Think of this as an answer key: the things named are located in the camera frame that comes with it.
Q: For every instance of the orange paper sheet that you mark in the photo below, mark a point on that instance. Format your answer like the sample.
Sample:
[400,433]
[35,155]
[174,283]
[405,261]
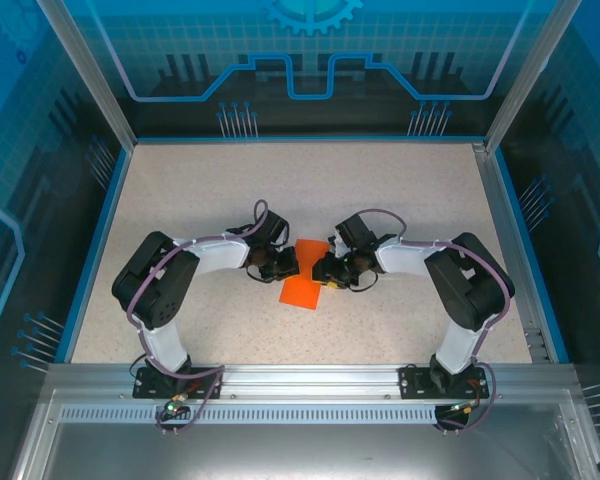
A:
[300,295]

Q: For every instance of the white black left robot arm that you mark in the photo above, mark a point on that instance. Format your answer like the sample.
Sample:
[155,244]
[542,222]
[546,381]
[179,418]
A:
[170,310]

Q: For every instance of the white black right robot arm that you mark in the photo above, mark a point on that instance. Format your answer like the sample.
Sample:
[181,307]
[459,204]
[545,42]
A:
[460,290]

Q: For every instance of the brushed steel tray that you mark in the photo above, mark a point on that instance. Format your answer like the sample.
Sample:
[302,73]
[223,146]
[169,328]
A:
[305,455]

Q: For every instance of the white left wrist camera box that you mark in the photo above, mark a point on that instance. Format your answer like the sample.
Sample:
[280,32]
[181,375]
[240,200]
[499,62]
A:
[283,236]

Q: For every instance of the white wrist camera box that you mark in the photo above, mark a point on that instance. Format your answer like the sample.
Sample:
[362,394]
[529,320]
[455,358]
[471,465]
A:
[283,236]
[338,246]

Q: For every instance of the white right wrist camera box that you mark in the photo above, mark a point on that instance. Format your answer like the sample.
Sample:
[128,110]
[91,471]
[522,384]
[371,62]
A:
[338,246]

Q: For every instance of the long aluminium mounting rail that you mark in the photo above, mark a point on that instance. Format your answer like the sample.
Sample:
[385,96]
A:
[310,380]

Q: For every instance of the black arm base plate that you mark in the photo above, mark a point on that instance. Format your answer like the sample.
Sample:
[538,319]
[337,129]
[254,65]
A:
[142,390]
[412,382]

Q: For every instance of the aluminium table edge rail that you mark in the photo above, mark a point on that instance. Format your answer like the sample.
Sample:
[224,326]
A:
[502,225]

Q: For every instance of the aluminium frame post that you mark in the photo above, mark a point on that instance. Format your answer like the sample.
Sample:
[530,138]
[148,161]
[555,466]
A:
[529,75]
[96,90]

